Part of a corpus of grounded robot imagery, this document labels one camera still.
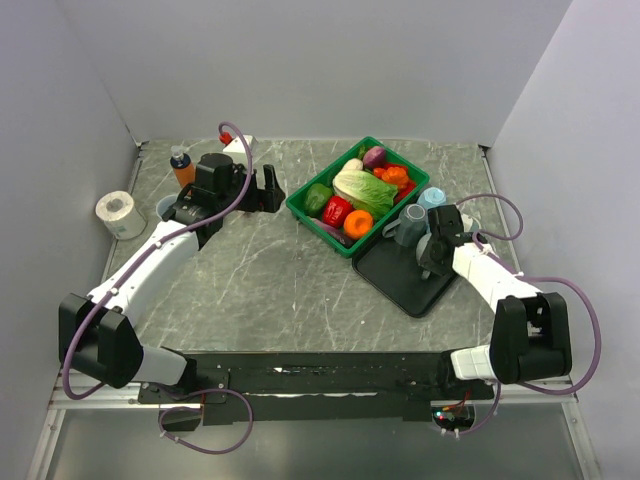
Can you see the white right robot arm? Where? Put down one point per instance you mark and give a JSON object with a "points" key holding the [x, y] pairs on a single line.
{"points": [[530, 339]]}

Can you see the toy red bell pepper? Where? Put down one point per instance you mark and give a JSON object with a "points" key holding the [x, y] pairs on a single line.
{"points": [[336, 211]]}

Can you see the orange spray bottle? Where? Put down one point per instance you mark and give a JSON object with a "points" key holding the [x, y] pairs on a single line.
{"points": [[182, 166]]}

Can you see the toy purple eggplant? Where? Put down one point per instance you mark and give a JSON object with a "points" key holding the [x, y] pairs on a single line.
{"points": [[336, 234]]}

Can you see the green plastic crate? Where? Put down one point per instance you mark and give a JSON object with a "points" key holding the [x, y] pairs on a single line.
{"points": [[295, 201]]}

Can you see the toy orange pumpkin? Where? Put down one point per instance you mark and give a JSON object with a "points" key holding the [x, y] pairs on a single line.
{"points": [[393, 175]]}

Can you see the toy red chili pepper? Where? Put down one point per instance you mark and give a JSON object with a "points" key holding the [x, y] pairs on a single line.
{"points": [[400, 195]]}

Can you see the toy green bell pepper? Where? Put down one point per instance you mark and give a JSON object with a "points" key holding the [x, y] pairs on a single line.
{"points": [[316, 197]]}

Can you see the grey blue mug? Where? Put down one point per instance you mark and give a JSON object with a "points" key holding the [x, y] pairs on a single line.
{"points": [[409, 227]]}

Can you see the white ceramic mug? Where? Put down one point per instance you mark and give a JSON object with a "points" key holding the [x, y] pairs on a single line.
{"points": [[165, 207]]}

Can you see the toy white radish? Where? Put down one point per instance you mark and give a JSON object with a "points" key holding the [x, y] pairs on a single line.
{"points": [[353, 164]]}

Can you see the toy lettuce head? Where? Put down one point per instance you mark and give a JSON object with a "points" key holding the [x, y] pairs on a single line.
{"points": [[365, 192]]}

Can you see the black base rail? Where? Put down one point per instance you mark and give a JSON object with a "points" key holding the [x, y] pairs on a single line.
{"points": [[229, 387]]}

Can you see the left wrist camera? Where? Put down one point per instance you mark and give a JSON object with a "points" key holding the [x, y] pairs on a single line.
{"points": [[234, 148]]}

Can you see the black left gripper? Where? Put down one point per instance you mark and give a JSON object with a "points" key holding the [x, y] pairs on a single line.
{"points": [[273, 194]]}

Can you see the toy orange fruit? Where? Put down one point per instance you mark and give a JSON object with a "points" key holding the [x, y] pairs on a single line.
{"points": [[357, 224]]}

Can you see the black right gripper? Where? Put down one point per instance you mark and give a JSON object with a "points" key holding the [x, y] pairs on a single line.
{"points": [[427, 263]]}

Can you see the black plastic tray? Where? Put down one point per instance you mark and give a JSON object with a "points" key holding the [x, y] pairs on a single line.
{"points": [[394, 272]]}

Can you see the white toilet paper roll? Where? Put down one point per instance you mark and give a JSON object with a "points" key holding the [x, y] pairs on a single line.
{"points": [[119, 214]]}

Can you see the light blue faceted mug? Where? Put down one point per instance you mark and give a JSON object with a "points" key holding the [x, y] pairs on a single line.
{"points": [[432, 197]]}

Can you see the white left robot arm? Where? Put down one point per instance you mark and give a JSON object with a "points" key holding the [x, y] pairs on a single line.
{"points": [[97, 334]]}

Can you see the toy purple turnip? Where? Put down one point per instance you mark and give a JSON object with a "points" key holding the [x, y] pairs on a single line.
{"points": [[375, 157]]}

